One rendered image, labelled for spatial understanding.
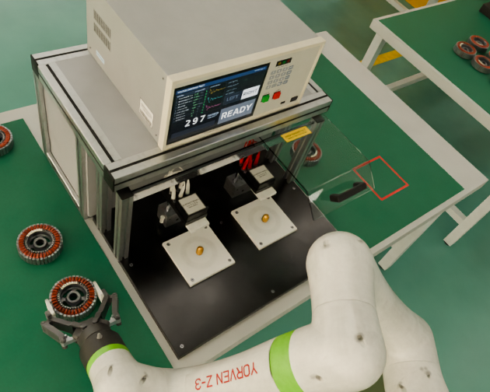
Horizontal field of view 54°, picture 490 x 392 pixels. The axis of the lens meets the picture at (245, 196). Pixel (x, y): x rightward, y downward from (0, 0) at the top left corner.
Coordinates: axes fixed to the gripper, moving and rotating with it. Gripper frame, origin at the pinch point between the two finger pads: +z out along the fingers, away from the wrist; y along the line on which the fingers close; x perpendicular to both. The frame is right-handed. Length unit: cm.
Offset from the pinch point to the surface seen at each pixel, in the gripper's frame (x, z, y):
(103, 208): 17.6, 7.7, 13.6
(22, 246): 10.3, 14.9, -6.7
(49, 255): 7.7, 11.0, -1.6
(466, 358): -100, -19, 158
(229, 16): 62, -2, 49
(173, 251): 1.8, 1.1, 28.4
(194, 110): 44, -12, 33
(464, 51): 25, 42, 213
